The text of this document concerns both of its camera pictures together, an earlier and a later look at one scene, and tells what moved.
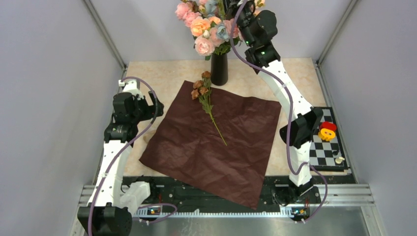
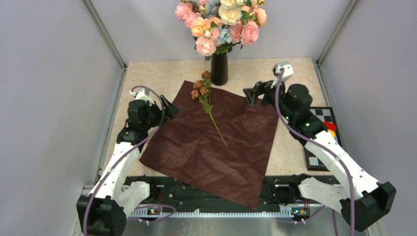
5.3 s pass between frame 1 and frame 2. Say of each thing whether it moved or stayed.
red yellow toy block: stayed
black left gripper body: moved
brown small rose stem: stayed
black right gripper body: moved
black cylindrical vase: stayed
